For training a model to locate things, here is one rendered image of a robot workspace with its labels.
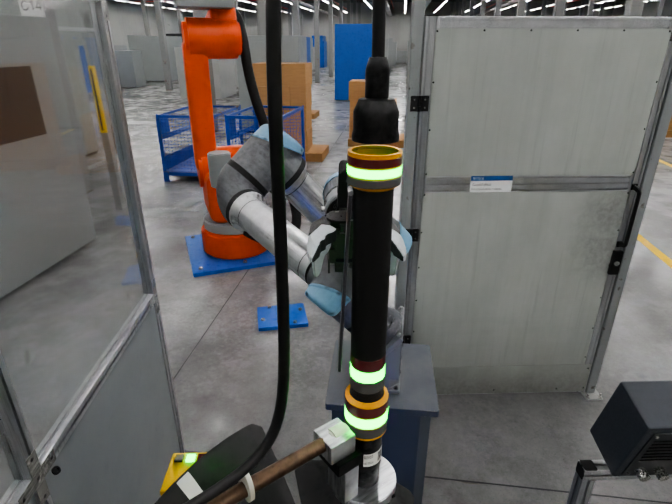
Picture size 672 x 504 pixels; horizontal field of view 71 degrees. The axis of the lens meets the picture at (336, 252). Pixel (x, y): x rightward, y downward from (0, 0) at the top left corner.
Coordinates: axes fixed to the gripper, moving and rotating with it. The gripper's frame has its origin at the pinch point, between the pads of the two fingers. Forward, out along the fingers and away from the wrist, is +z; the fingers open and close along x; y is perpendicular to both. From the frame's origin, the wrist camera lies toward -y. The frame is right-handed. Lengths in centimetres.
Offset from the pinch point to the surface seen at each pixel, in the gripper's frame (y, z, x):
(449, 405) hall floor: 166, -155, -69
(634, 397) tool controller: 41, -19, -58
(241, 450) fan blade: 22.6, 9.0, 14.7
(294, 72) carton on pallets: 20, -783, 40
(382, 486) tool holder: 19.6, 17.3, -1.6
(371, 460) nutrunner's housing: 15.5, 17.6, -0.3
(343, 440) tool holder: 11.0, 19.2, 2.7
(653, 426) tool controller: 43, -13, -58
